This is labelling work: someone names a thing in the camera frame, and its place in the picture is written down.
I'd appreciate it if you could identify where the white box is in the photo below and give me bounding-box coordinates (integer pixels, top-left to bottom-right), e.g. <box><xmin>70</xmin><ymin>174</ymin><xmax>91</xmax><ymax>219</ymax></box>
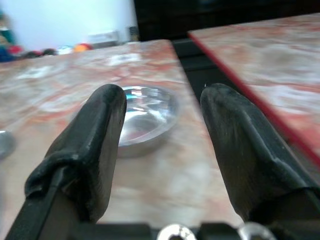
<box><xmin>87</xmin><ymin>30</ymin><xmax>121</xmax><ymax>49</ymax></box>

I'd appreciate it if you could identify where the marble-pattern table with red edge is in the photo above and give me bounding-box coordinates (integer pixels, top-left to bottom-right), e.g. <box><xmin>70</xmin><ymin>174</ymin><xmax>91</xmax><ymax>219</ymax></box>
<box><xmin>187</xmin><ymin>12</ymin><xmax>320</xmax><ymax>167</ymax></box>

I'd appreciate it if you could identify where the round steel dish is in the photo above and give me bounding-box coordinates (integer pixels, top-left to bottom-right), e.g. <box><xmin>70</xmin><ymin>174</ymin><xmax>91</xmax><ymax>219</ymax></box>
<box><xmin>0</xmin><ymin>129</ymin><xmax>16</xmax><ymax>161</ymax></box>

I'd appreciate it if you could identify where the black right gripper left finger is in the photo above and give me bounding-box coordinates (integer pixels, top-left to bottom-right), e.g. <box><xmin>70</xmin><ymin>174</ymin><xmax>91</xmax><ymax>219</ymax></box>
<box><xmin>5</xmin><ymin>83</ymin><xmax>128</xmax><ymax>240</ymax></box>

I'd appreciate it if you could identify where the orange ball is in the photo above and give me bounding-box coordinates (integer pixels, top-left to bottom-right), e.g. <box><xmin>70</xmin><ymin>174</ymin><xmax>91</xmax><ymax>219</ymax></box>
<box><xmin>73</xmin><ymin>43</ymin><xmax>93</xmax><ymax>53</ymax></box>

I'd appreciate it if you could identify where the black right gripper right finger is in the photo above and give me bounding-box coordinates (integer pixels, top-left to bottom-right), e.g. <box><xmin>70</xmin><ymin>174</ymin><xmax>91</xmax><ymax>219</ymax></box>
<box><xmin>199</xmin><ymin>83</ymin><xmax>320</xmax><ymax>227</ymax></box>

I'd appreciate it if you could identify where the shiny steel bowl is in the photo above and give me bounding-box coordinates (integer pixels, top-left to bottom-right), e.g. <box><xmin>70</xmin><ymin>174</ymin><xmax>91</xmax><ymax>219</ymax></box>
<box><xmin>82</xmin><ymin>85</ymin><xmax>181</xmax><ymax>158</ymax></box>

